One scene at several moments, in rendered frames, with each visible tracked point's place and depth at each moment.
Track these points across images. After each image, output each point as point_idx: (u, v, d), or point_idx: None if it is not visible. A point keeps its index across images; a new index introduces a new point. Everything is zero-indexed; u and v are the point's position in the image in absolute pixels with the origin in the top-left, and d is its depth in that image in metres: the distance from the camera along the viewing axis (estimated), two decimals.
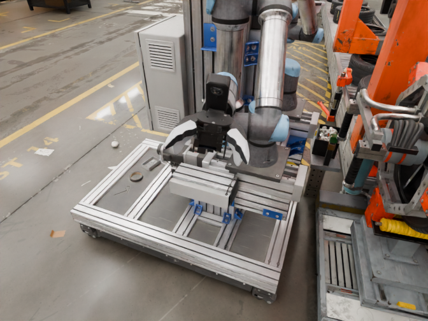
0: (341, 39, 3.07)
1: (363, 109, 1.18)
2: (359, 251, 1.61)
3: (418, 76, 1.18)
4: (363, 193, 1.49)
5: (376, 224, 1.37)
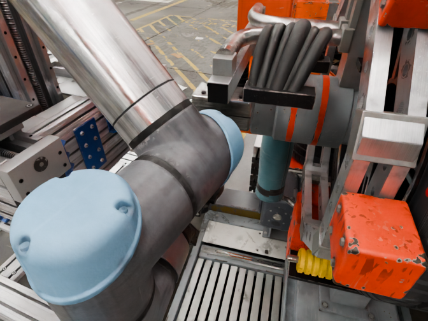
0: None
1: None
2: (288, 291, 1.01)
3: None
4: (285, 200, 0.89)
5: None
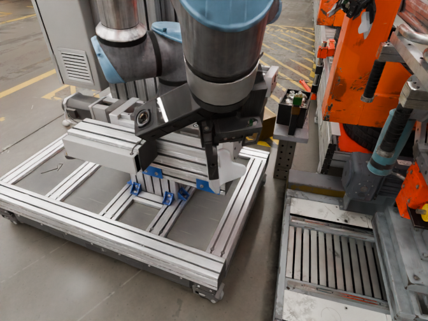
0: (325, 9, 2.76)
1: (406, 46, 0.82)
2: (385, 249, 1.26)
3: None
4: (393, 173, 1.14)
5: (414, 213, 1.02)
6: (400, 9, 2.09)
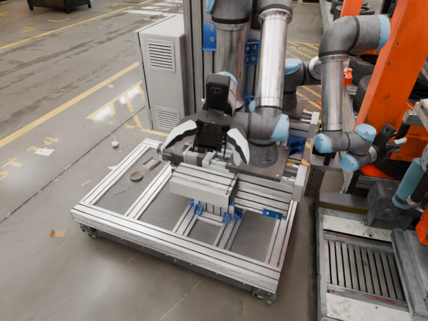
0: None
1: None
2: (404, 260, 1.57)
3: None
4: (414, 207, 1.41)
5: None
6: None
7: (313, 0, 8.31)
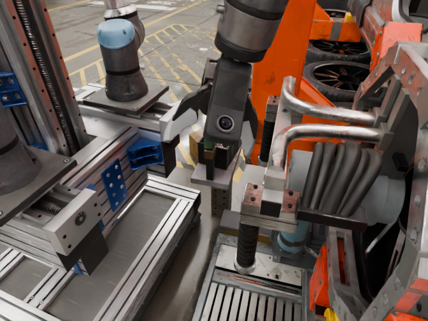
0: None
1: (279, 113, 0.60)
2: (307, 320, 1.07)
3: (386, 49, 0.60)
4: (307, 249, 0.91)
5: (320, 312, 0.79)
6: (360, 25, 1.89)
7: None
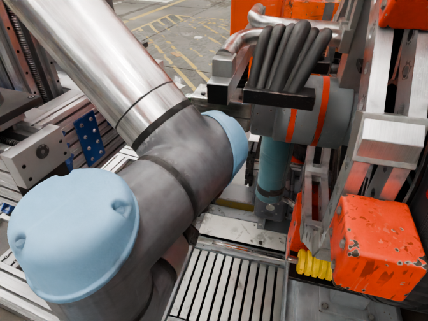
0: None
1: None
2: (288, 281, 1.05)
3: None
4: (285, 200, 0.89)
5: None
6: None
7: None
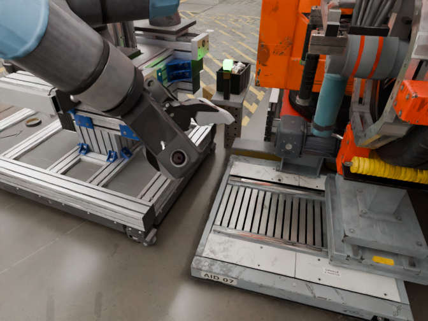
0: None
1: (325, 4, 0.89)
2: (331, 204, 1.36)
3: None
4: (334, 135, 1.21)
5: (346, 167, 1.09)
6: None
7: None
